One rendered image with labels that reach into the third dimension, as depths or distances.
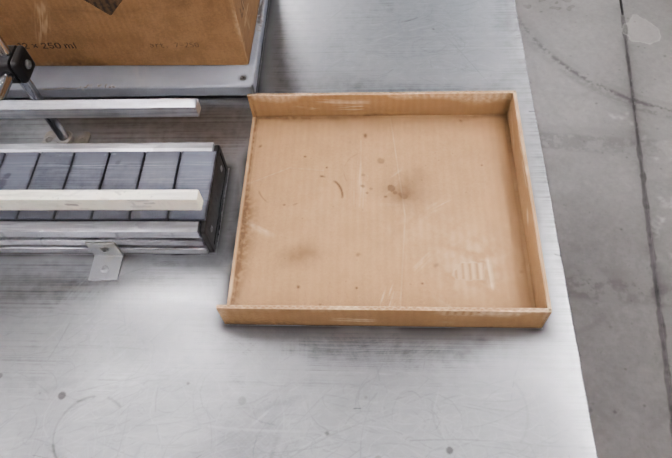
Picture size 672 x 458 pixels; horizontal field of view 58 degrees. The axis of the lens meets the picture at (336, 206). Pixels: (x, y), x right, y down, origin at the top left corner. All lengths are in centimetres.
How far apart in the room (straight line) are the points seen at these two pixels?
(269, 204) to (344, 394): 22
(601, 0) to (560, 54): 30
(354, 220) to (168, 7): 31
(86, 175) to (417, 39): 43
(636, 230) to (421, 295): 117
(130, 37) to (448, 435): 55
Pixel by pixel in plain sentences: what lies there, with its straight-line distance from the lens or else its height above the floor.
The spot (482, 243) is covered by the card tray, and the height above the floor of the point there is 83.
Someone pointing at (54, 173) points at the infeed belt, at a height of 88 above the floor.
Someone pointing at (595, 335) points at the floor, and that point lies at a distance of 155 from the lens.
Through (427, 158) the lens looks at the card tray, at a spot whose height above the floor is 83.
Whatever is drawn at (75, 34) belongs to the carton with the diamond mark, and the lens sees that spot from 80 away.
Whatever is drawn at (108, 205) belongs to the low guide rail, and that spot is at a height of 90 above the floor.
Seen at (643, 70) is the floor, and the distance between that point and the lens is 208.
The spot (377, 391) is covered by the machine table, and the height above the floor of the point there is 83.
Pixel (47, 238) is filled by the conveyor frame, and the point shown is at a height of 86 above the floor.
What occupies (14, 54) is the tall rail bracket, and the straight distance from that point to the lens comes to 69.
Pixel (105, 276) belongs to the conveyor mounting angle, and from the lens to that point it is 66.
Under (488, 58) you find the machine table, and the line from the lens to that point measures 79.
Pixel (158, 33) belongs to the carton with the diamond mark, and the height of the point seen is 90.
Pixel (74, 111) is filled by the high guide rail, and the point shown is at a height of 96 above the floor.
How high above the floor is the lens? 138
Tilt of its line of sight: 58 degrees down
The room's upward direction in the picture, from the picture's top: 6 degrees counter-clockwise
